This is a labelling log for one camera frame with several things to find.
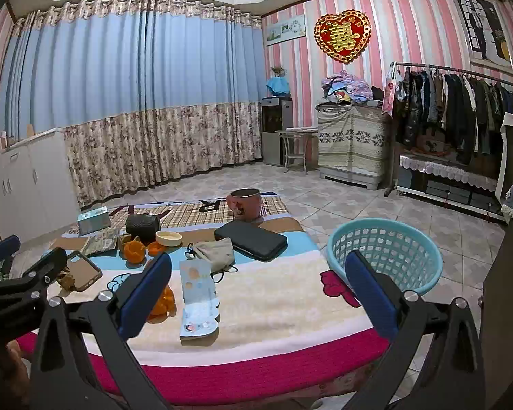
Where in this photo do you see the orange plastic bag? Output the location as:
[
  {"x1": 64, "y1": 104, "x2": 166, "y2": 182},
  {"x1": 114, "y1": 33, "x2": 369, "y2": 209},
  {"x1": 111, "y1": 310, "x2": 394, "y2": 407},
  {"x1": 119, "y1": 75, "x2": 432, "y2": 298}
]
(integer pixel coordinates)
[{"x1": 147, "y1": 285, "x2": 177, "y2": 323}]

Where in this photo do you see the patterned packet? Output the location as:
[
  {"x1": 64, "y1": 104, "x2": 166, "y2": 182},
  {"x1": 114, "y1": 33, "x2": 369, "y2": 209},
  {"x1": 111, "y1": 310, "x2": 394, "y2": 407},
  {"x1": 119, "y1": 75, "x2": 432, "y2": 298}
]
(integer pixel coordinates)
[{"x1": 81, "y1": 228, "x2": 119, "y2": 256}]

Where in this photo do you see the light blue paper packet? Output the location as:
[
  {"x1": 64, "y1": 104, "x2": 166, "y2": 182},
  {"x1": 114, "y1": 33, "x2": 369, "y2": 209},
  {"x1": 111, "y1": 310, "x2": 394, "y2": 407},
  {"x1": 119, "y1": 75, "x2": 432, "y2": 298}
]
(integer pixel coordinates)
[{"x1": 180, "y1": 258, "x2": 220, "y2": 340}]

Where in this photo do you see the orange lid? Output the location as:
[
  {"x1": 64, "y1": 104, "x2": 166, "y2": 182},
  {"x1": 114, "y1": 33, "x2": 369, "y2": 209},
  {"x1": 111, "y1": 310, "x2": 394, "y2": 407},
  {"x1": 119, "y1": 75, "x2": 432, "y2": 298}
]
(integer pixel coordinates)
[{"x1": 147, "y1": 241, "x2": 167, "y2": 257}]

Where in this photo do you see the cream plastic bowl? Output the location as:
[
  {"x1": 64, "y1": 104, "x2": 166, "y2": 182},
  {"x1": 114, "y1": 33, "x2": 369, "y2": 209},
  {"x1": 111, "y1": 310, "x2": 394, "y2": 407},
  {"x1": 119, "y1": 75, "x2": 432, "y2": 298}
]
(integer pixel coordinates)
[{"x1": 155, "y1": 231, "x2": 182, "y2": 248}]

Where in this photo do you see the black ribbed cup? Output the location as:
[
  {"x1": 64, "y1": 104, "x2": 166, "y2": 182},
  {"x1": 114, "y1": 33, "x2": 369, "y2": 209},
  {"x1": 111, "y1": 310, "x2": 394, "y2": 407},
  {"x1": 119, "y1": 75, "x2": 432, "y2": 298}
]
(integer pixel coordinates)
[{"x1": 125, "y1": 214, "x2": 161, "y2": 245}]

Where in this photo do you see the grey drawstring pouch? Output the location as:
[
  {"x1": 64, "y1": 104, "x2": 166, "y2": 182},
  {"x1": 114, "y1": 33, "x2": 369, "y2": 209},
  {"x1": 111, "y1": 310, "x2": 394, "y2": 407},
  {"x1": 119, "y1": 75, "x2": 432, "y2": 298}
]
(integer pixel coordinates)
[{"x1": 185, "y1": 238, "x2": 238, "y2": 283}]

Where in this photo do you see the brown phone case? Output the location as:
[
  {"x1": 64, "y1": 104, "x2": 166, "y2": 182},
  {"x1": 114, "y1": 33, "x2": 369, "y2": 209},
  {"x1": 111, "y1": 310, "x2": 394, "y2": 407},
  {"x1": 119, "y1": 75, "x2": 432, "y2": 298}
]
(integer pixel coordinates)
[{"x1": 64, "y1": 251, "x2": 103, "y2": 292}]

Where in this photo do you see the teal tissue box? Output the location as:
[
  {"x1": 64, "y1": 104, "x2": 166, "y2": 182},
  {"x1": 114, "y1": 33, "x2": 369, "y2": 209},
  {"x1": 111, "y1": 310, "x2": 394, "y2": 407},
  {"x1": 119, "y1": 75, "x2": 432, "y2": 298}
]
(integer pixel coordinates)
[{"x1": 78, "y1": 206, "x2": 111, "y2": 236}]

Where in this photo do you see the light blue plastic basket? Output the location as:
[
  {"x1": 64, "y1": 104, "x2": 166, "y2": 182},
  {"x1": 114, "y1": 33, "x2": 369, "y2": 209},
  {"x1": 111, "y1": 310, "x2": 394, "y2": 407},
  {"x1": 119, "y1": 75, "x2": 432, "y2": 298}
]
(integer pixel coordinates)
[{"x1": 326, "y1": 218, "x2": 443, "y2": 295}]

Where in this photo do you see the white cabinet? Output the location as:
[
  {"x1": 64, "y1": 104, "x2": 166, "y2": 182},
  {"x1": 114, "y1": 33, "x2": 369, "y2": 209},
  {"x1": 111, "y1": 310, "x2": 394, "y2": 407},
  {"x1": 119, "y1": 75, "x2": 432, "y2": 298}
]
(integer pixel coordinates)
[{"x1": 0, "y1": 128, "x2": 80, "y2": 243}]

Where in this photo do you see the cartoon striped blanket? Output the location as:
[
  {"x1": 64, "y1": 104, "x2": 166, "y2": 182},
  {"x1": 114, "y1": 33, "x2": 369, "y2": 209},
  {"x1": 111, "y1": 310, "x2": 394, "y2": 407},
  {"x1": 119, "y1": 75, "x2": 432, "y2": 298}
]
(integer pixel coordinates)
[{"x1": 15, "y1": 191, "x2": 390, "y2": 407}]

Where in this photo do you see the black zip case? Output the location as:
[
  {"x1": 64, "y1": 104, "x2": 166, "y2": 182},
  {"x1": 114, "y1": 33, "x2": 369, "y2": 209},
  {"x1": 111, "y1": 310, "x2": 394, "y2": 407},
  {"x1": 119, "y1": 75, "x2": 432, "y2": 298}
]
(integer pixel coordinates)
[{"x1": 214, "y1": 220, "x2": 288, "y2": 262}]

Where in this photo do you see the dark wooden cabinet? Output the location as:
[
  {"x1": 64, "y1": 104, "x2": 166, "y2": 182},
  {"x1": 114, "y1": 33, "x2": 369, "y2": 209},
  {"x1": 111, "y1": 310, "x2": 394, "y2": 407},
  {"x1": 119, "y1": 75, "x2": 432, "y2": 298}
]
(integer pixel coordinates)
[{"x1": 481, "y1": 113, "x2": 513, "y2": 409}]

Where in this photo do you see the low shelf with lace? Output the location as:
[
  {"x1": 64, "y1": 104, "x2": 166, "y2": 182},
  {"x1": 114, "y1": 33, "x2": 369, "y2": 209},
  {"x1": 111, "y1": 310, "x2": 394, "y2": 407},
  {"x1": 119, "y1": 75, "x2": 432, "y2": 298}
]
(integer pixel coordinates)
[{"x1": 397, "y1": 154, "x2": 504, "y2": 222}]

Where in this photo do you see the pink cartoon mug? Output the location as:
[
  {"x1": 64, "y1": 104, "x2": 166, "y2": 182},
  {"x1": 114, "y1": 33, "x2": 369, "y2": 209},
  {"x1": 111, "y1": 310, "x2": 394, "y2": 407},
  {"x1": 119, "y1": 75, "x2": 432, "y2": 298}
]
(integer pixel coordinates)
[{"x1": 226, "y1": 188, "x2": 262, "y2": 222}]

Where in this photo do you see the covered dresser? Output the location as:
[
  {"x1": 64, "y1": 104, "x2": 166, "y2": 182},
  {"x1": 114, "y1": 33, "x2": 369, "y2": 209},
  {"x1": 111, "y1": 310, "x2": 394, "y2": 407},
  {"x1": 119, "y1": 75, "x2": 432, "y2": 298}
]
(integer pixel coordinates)
[{"x1": 316, "y1": 103, "x2": 390, "y2": 191}]

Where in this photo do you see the small metal chair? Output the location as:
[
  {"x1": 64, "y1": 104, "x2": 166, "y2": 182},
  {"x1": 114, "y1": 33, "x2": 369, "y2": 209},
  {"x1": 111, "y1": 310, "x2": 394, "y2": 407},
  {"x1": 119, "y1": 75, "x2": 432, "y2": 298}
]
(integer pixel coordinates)
[{"x1": 278, "y1": 127, "x2": 319, "y2": 174}]

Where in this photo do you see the blue floral curtain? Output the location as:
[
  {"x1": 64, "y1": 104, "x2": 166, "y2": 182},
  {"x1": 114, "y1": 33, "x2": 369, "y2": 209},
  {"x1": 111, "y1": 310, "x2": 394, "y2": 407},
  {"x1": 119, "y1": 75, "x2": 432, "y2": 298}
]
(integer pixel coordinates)
[{"x1": 0, "y1": 0, "x2": 266, "y2": 206}]

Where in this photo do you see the clothes rack with garments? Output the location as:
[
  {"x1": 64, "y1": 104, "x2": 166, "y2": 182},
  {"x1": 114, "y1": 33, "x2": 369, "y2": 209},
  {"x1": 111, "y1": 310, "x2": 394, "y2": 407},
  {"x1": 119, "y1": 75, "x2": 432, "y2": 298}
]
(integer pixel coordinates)
[{"x1": 384, "y1": 61, "x2": 513, "y2": 193}]

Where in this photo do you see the grey water dispenser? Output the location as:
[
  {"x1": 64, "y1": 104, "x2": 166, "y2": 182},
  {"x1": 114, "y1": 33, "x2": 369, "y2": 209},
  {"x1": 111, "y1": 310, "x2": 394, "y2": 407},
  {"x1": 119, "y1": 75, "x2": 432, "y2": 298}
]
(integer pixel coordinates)
[{"x1": 261, "y1": 97, "x2": 293, "y2": 167}]

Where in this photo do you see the pile of folded clothes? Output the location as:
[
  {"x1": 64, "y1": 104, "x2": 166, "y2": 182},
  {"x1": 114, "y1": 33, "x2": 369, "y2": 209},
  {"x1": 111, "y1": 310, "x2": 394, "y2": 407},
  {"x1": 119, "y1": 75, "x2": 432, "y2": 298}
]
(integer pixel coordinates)
[{"x1": 321, "y1": 70, "x2": 384, "y2": 107}]

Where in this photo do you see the blue covered pot plant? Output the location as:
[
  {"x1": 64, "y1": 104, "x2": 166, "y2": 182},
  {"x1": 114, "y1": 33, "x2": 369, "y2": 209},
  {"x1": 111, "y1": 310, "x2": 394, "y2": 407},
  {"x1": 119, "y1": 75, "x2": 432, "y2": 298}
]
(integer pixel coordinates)
[{"x1": 267, "y1": 66, "x2": 291, "y2": 97}]

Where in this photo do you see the wedding poster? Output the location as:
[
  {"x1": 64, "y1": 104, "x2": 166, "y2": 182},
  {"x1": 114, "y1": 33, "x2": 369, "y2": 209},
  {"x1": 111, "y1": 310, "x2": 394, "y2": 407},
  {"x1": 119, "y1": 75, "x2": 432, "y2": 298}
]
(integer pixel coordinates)
[{"x1": 453, "y1": 0, "x2": 513, "y2": 76}]

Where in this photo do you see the red heart wall decoration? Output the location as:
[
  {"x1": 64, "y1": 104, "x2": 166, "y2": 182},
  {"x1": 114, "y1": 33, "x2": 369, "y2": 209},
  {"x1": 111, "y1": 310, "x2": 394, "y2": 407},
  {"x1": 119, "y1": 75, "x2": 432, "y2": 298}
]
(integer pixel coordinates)
[{"x1": 313, "y1": 9, "x2": 371, "y2": 65}]

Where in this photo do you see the framed wall picture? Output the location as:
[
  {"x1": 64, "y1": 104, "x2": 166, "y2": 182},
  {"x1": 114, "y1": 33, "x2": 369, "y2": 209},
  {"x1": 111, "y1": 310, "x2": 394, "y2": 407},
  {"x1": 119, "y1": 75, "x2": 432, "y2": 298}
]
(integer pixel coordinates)
[{"x1": 266, "y1": 15, "x2": 306, "y2": 46}]

